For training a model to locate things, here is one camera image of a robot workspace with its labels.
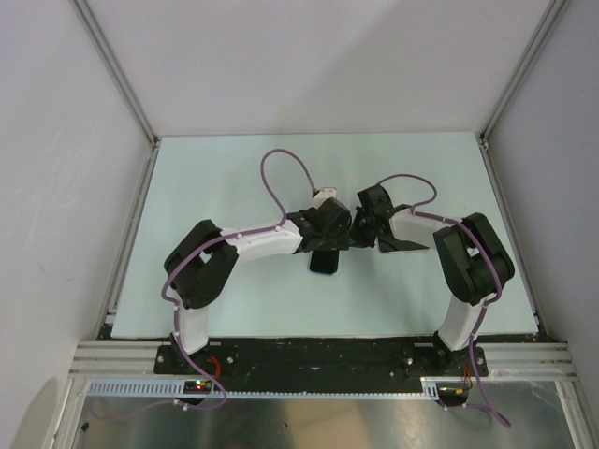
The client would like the black smartphone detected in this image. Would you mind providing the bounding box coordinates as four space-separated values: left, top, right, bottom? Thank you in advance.
309 251 340 276

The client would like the black phone case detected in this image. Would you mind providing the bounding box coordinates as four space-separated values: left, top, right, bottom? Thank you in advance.
377 235 429 253

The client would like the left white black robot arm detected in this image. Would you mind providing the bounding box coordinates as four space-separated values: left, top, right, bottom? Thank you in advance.
161 197 352 373

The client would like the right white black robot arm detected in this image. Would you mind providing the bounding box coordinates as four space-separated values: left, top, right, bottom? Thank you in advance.
351 184 515 375

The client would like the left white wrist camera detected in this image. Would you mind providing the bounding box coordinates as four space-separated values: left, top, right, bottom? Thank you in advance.
312 187 338 209

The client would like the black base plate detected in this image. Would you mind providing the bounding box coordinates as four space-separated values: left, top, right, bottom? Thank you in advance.
153 337 489 388

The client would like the slotted cable duct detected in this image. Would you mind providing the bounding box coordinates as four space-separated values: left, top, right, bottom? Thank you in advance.
86 377 474 401

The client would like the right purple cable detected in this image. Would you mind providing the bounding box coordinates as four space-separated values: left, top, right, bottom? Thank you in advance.
373 174 512 427

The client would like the right aluminium frame post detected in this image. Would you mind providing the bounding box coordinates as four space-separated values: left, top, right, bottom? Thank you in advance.
478 0 571 150

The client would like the aluminium frame post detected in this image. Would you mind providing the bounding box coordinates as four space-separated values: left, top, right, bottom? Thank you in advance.
69 0 159 150
478 0 571 150

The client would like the left aluminium frame post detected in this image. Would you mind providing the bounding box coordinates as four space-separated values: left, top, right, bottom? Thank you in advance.
69 0 159 150

